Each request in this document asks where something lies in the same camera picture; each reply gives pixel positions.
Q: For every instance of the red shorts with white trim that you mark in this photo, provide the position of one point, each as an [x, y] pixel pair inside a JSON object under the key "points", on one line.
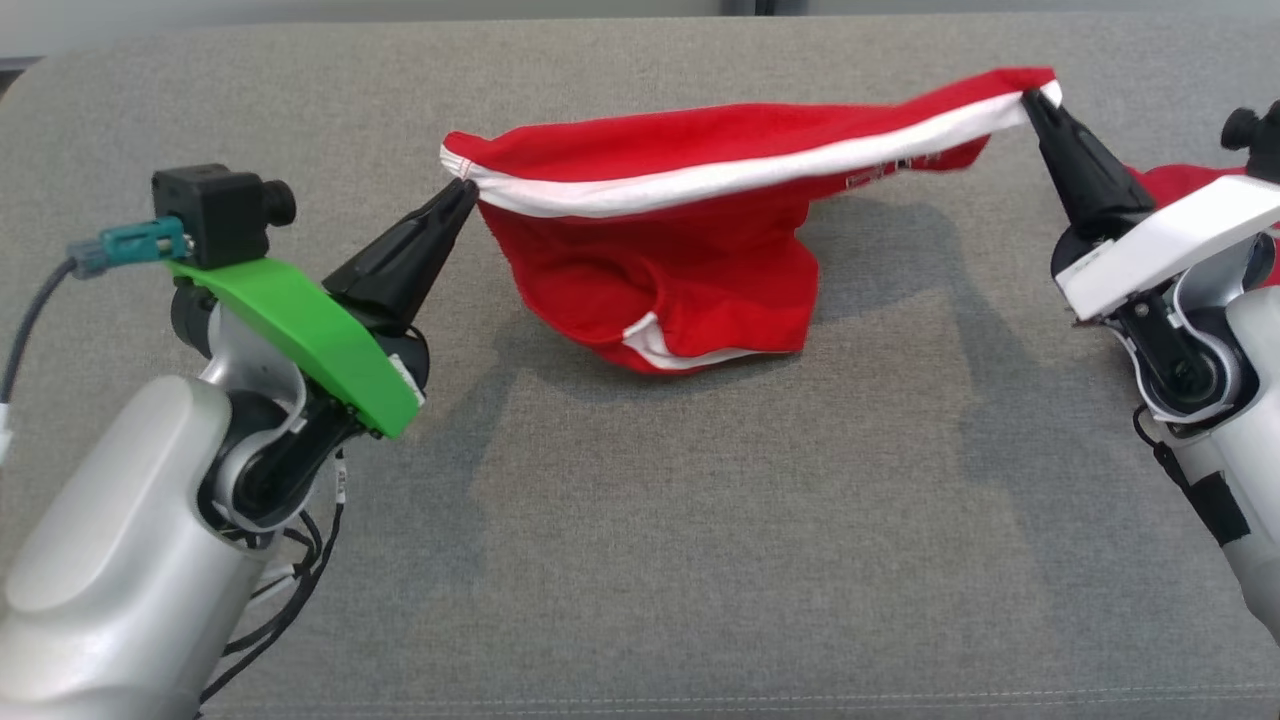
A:
{"points": [[680, 260]]}

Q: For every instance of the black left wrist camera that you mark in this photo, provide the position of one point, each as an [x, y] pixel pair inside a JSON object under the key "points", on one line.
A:
{"points": [[215, 215]]}

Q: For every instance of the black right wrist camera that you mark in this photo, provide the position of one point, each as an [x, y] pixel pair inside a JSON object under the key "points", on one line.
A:
{"points": [[1255, 140]]}

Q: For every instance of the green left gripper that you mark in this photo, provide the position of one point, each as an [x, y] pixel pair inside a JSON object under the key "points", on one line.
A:
{"points": [[300, 315]]}

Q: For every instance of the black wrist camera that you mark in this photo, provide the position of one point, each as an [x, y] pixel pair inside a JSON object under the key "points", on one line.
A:
{"points": [[215, 215], [1255, 140]]}

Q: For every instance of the grey fabric sofa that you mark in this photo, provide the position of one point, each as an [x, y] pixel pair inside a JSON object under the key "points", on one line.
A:
{"points": [[700, 520]]}

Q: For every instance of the red Bulls jersey white sleeves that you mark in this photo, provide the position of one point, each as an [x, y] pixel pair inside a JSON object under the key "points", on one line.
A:
{"points": [[1170, 183]]}

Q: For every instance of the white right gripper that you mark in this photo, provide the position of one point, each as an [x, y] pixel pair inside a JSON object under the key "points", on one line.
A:
{"points": [[1170, 245]]}

